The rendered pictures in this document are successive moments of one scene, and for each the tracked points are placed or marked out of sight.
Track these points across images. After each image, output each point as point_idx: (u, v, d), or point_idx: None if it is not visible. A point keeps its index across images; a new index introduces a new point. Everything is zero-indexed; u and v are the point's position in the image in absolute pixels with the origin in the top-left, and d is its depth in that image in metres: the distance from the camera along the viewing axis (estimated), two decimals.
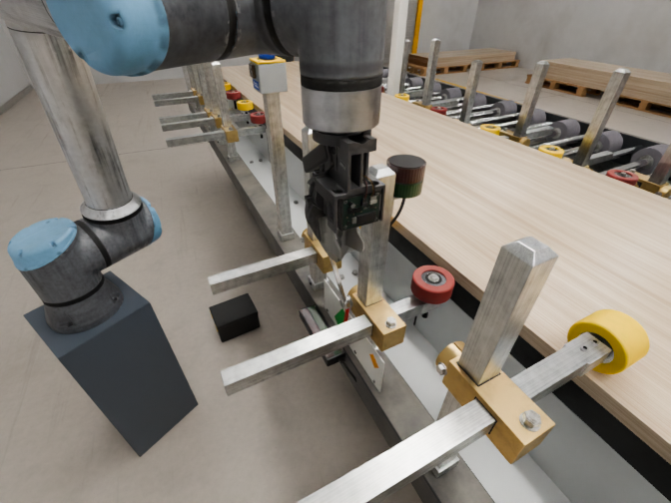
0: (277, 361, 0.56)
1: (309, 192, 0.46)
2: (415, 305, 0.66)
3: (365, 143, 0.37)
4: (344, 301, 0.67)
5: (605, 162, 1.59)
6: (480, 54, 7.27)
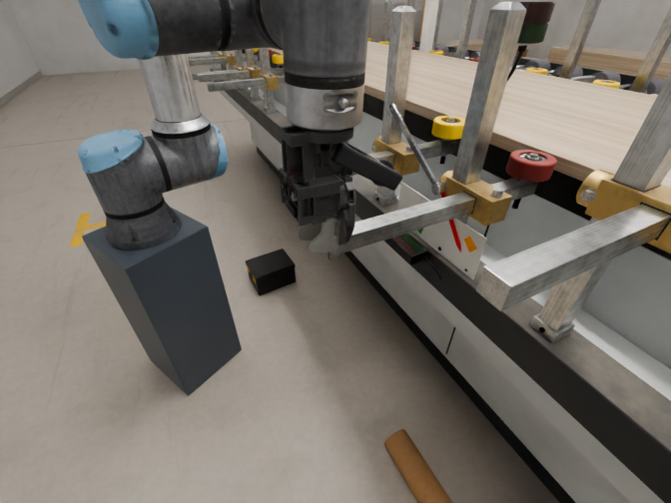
0: (389, 222, 0.54)
1: None
2: (514, 186, 0.64)
3: (286, 134, 0.39)
4: (435, 182, 0.66)
5: None
6: None
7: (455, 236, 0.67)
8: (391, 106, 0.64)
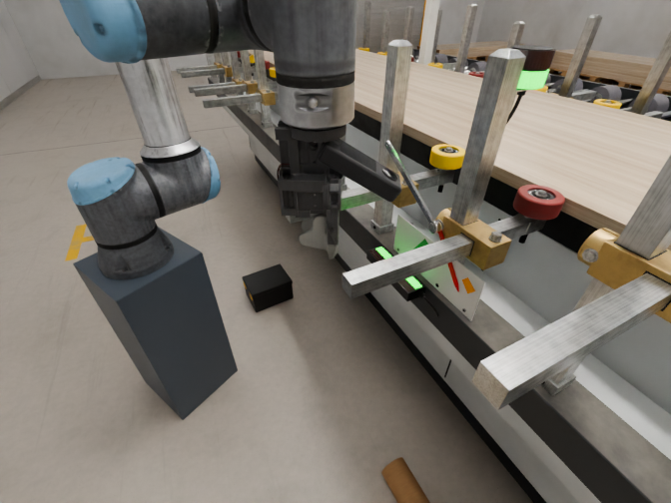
0: (398, 265, 0.53)
1: (341, 179, 0.50)
2: (523, 223, 0.63)
3: (277, 127, 0.42)
4: (432, 220, 0.64)
5: None
6: (489, 46, 7.24)
7: (453, 275, 0.65)
8: (387, 144, 0.63)
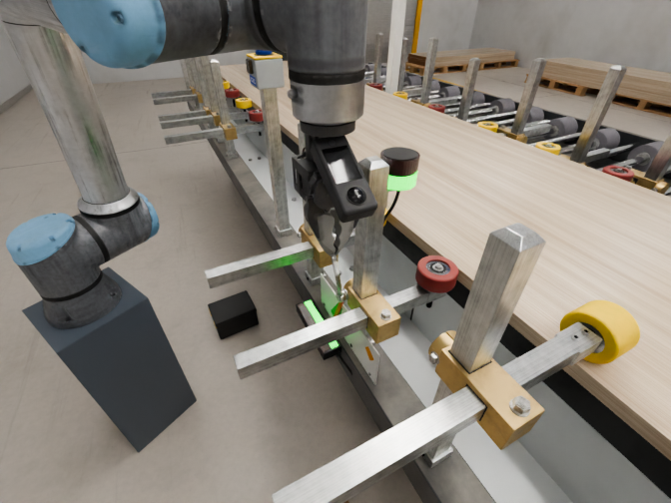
0: (288, 346, 0.57)
1: None
2: (422, 293, 0.67)
3: None
4: (340, 295, 0.67)
5: (602, 160, 1.59)
6: (480, 54, 7.28)
7: (335, 314, 0.77)
8: (333, 259, 0.53)
